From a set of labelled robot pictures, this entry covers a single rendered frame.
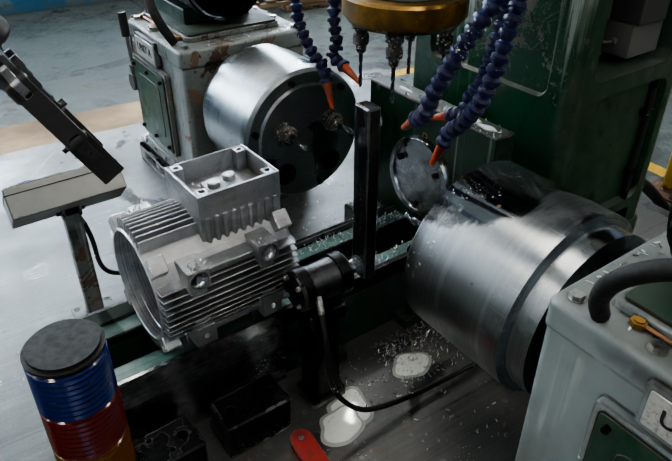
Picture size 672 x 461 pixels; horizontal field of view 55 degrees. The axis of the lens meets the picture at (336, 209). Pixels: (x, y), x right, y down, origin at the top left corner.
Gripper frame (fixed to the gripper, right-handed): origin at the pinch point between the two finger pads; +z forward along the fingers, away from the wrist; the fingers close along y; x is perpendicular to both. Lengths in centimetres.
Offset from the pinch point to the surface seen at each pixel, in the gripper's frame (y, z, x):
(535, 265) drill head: -43, 22, -26
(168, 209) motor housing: -5.3, 11.0, -1.7
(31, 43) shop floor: 455, 140, -3
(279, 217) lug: -12.6, 19.0, -11.5
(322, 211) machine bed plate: 23, 59, -24
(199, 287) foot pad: -15.7, 15.4, 2.1
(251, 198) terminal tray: -10.9, 14.7, -10.4
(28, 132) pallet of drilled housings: 256, 104, 29
